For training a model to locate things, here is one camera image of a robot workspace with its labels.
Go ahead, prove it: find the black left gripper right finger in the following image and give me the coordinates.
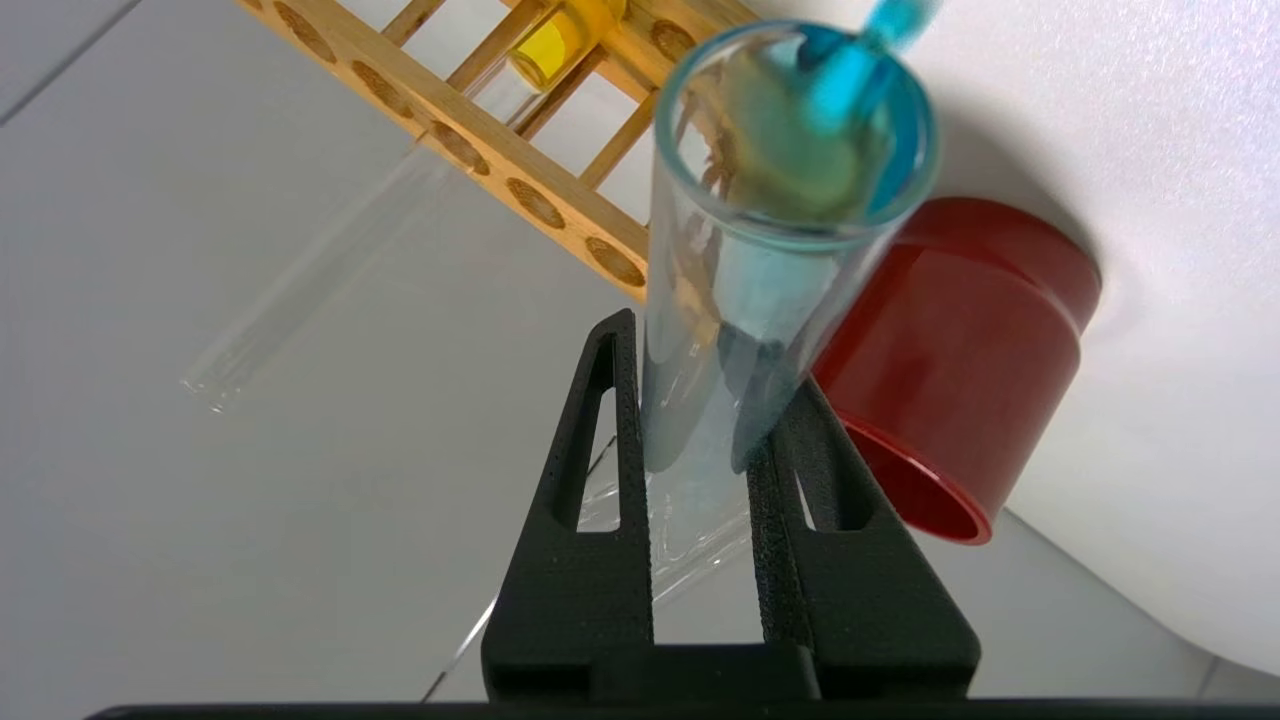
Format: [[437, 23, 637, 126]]
[[745, 375, 982, 703]]

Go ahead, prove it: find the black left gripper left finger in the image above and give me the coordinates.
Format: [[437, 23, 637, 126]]
[[482, 308, 657, 703]]

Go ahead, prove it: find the blue pigment glass test tube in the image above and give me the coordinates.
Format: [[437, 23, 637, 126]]
[[638, 0, 943, 561]]

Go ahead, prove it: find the yellow pigment glass test tube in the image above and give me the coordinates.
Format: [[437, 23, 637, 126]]
[[180, 0, 633, 415]]

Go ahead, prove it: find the empty clear glass test tube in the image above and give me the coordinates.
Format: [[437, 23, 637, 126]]
[[575, 440, 753, 607]]

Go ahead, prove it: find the wooden test tube rack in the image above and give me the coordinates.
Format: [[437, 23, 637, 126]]
[[235, 0, 763, 303]]

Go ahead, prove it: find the red plastic cup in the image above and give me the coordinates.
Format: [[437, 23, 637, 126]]
[[808, 196, 1104, 547]]

